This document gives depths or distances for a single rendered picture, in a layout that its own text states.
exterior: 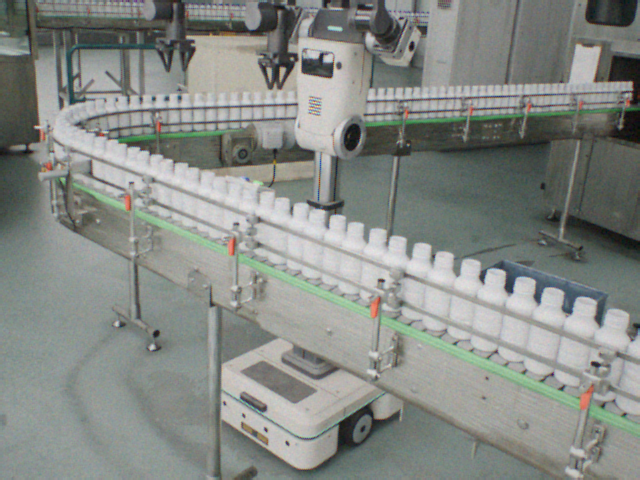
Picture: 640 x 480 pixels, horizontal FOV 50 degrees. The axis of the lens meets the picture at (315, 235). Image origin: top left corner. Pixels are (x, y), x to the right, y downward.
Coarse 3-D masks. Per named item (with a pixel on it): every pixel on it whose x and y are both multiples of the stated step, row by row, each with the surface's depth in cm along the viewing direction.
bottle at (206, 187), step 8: (208, 176) 190; (208, 184) 191; (200, 192) 191; (208, 192) 190; (200, 200) 192; (200, 208) 192; (208, 208) 192; (200, 216) 193; (208, 216) 193; (200, 224) 194
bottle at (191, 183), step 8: (192, 168) 196; (192, 176) 194; (184, 184) 195; (192, 184) 194; (200, 184) 195; (184, 200) 195; (192, 200) 195; (184, 208) 196; (192, 208) 196; (184, 224) 198; (192, 224) 197
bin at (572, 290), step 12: (492, 264) 198; (504, 264) 202; (516, 264) 200; (480, 276) 194; (516, 276) 201; (528, 276) 198; (540, 276) 196; (552, 276) 193; (504, 288) 204; (540, 288) 196; (564, 288) 191; (576, 288) 189; (588, 288) 187; (540, 300) 197; (564, 300) 192; (600, 300) 180; (600, 312) 184; (600, 324) 187
